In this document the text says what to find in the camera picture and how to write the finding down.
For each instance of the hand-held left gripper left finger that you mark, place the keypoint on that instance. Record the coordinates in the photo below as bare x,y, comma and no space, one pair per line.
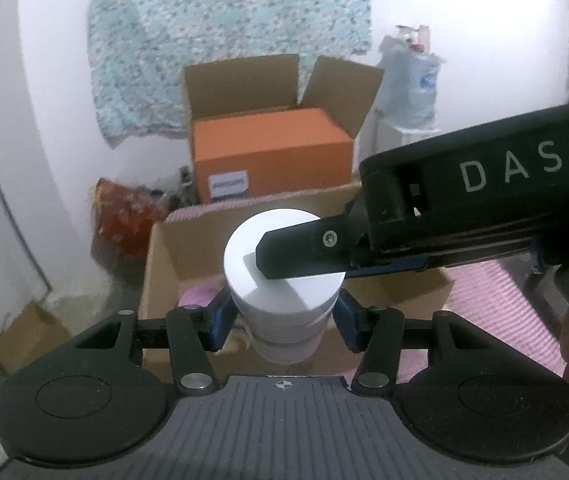
222,317

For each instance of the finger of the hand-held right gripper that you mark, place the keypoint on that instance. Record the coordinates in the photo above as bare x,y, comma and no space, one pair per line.
304,250
389,266

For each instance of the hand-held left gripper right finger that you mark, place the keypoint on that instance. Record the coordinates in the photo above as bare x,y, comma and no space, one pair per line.
347,320

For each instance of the purple plastic lid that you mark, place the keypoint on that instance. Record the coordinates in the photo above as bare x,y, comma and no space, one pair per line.
199,296

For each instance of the white pill bottle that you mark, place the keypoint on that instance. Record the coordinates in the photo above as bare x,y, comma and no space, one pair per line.
289,305

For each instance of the large cardboard box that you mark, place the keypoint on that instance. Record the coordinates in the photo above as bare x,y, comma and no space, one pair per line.
164,270

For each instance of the orange box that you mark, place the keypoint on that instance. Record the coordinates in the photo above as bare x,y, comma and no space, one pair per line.
274,155

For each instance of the purple checkered bear blanket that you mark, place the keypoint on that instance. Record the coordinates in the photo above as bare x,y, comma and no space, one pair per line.
489,300

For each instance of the white water dispenser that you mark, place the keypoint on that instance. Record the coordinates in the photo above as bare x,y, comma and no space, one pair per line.
389,137

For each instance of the clear water jug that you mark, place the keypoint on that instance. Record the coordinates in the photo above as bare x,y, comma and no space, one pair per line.
409,85

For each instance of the red patterned bag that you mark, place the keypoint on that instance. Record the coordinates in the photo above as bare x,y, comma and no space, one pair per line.
124,215

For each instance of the small cardboard box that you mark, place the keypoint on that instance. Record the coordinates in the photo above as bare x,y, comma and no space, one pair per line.
29,330

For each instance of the floral cloth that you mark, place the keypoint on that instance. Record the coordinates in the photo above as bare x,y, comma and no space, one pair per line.
189,20

